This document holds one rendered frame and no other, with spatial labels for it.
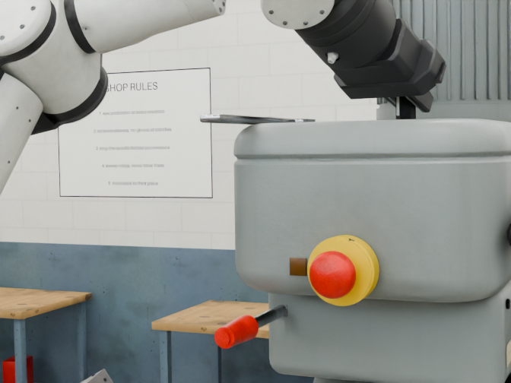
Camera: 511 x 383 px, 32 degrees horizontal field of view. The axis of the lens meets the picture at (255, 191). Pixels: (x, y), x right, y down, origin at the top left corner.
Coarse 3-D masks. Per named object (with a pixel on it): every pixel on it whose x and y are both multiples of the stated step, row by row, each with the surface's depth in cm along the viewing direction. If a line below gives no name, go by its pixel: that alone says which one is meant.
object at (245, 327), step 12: (264, 312) 87; (276, 312) 88; (228, 324) 79; (240, 324) 80; (252, 324) 82; (264, 324) 86; (216, 336) 79; (228, 336) 78; (240, 336) 79; (252, 336) 82
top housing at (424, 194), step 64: (256, 128) 82; (320, 128) 79; (384, 128) 77; (448, 128) 75; (256, 192) 82; (320, 192) 79; (384, 192) 76; (448, 192) 75; (256, 256) 82; (384, 256) 77; (448, 256) 75
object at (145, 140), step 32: (128, 96) 597; (160, 96) 587; (192, 96) 577; (64, 128) 618; (96, 128) 608; (128, 128) 598; (160, 128) 588; (192, 128) 579; (64, 160) 620; (96, 160) 610; (128, 160) 599; (160, 160) 589; (192, 160) 580; (64, 192) 621; (96, 192) 611; (128, 192) 601; (160, 192) 591; (192, 192) 581
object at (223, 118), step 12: (204, 120) 77; (216, 120) 77; (228, 120) 78; (240, 120) 81; (252, 120) 84; (264, 120) 87; (276, 120) 90; (288, 120) 94; (300, 120) 95; (312, 120) 98
